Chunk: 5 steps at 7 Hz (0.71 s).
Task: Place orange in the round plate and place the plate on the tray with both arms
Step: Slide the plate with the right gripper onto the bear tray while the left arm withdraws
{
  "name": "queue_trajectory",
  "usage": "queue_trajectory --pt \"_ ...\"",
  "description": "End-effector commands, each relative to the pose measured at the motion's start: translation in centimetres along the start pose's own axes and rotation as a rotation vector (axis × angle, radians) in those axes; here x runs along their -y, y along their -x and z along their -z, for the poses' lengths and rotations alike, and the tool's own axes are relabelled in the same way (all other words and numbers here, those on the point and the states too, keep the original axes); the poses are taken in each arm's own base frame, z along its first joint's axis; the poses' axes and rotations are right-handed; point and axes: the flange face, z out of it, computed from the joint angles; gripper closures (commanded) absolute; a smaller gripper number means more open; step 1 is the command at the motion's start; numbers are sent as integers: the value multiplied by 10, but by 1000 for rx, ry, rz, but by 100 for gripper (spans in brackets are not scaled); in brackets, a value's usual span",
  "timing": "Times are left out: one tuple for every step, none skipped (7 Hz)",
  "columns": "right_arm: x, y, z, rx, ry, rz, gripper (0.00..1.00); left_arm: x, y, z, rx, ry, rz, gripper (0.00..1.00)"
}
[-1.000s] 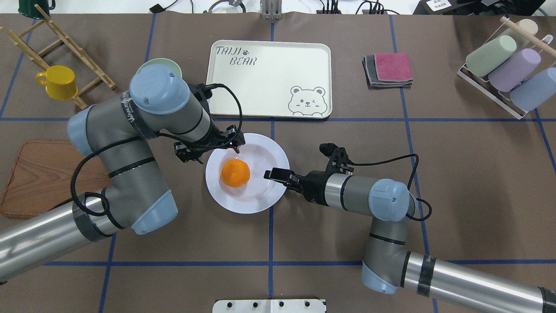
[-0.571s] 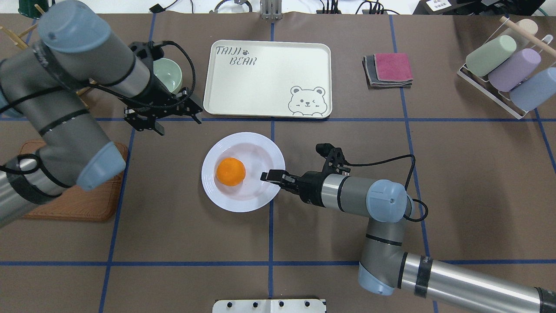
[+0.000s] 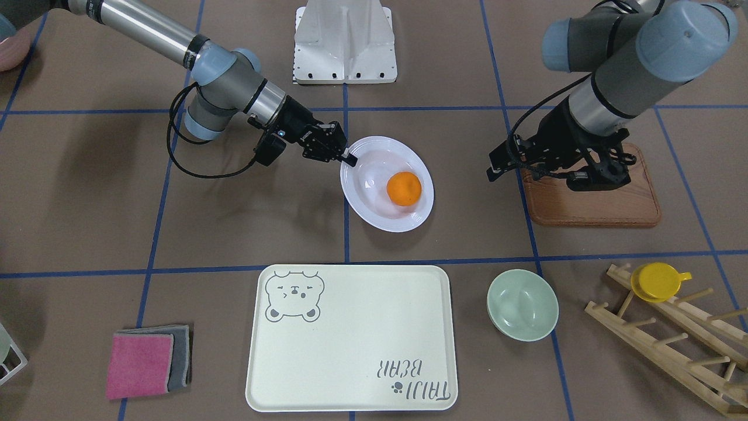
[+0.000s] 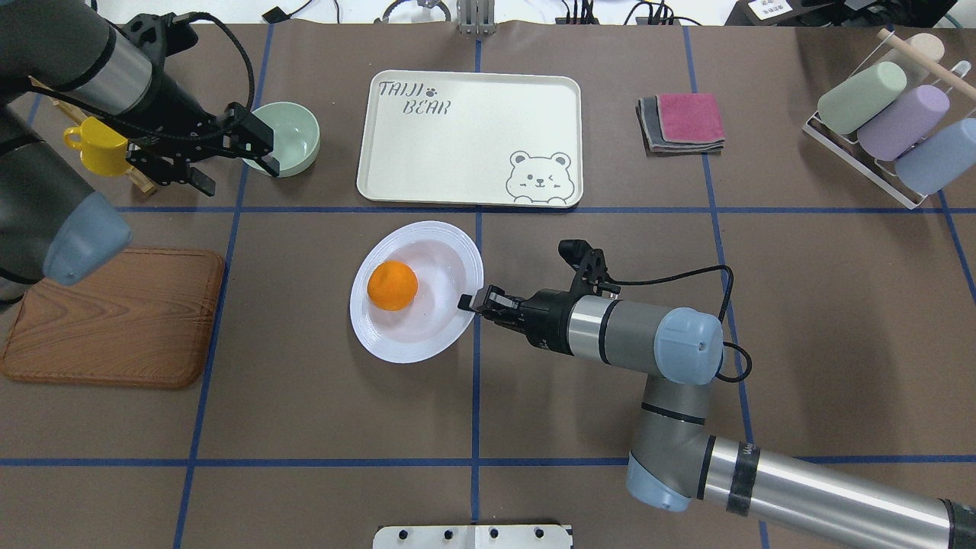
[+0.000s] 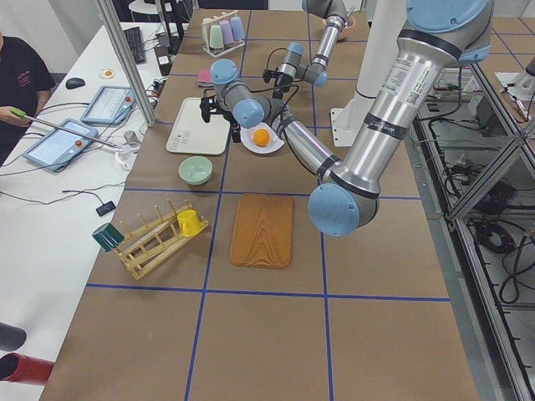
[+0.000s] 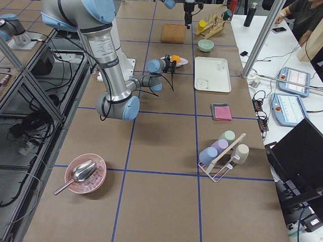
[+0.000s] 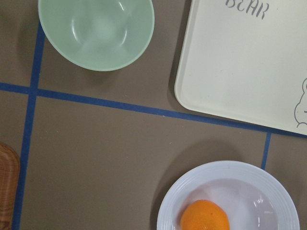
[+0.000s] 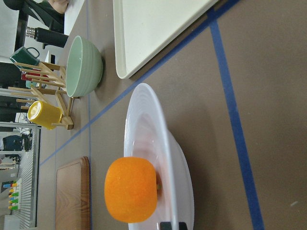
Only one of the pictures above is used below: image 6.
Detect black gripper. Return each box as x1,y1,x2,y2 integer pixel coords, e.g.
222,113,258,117
184,2,195,29
163,59,177,73

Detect orange fruit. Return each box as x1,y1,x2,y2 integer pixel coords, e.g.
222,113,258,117
171,55,181,64

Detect cream bear tray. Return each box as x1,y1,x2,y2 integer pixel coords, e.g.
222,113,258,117
194,56,232,93

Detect yellow cup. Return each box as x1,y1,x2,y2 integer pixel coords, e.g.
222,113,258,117
196,19,207,32

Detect wooden drying rack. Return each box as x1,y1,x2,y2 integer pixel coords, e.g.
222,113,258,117
194,12,226,39

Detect wooden cutting board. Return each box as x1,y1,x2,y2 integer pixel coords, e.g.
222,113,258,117
160,24,186,44

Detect green bowl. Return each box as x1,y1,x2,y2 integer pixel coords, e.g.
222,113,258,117
198,39,214,52

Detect dark green cup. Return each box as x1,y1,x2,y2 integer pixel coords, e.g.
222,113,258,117
221,9,233,21

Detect red cylinder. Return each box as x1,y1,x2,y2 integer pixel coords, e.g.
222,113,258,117
229,0,238,15

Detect grey cloth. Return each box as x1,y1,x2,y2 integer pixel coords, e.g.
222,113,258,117
211,103,228,120

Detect black water bottle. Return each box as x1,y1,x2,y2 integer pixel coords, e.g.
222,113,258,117
243,3,258,27

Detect small black sensor device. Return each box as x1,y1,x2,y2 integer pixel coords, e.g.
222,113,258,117
240,51,248,56

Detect pink cloth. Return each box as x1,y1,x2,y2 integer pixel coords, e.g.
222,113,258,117
214,106,232,120

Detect smartphone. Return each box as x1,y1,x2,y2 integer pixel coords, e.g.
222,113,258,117
272,27,287,34

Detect purple cup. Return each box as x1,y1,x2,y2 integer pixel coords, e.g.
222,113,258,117
211,139,229,154

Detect blue cup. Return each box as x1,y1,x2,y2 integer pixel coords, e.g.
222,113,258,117
199,147,218,165

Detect beige cup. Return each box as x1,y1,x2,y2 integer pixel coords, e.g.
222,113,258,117
231,144,249,164

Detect white cup rack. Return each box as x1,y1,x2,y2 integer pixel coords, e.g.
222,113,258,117
198,133,246,183

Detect far teach pendant tablet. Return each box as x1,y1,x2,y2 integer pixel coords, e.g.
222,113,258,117
278,67,310,97

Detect teach pendant tablet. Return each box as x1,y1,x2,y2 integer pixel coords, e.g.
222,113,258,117
278,67,310,97
271,93,309,127

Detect person in black shirt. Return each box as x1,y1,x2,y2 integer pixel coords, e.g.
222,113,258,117
275,1,322,46

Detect near teach pendant tablet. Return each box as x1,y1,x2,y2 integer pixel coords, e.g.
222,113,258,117
271,93,309,127

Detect metal spoon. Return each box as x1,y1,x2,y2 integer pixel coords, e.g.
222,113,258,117
53,160,98,196

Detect pink bowl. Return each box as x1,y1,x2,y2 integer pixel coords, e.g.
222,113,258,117
65,153,107,194

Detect black monitor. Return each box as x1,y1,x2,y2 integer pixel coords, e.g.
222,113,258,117
265,118,322,223

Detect aluminium frame post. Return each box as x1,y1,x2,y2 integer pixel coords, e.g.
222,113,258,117
241,0,286,79

